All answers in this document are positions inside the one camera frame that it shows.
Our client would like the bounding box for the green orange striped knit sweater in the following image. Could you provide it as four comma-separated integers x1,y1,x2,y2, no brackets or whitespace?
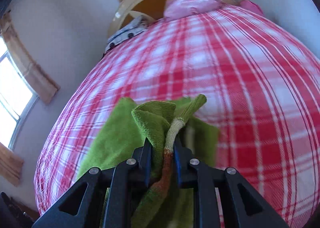
76,94,221,228

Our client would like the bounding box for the red white plaid bed sheet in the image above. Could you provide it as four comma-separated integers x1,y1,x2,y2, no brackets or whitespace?
34,5,319,227

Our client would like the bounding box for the grey car print pillow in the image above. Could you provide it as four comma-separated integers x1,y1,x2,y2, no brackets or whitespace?
105,15,149,52

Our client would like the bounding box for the pink pillow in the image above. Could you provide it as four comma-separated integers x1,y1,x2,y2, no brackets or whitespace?
164,0,223,21

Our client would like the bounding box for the pink cloth by wall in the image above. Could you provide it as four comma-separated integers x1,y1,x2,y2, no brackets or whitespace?
239,0,264,16

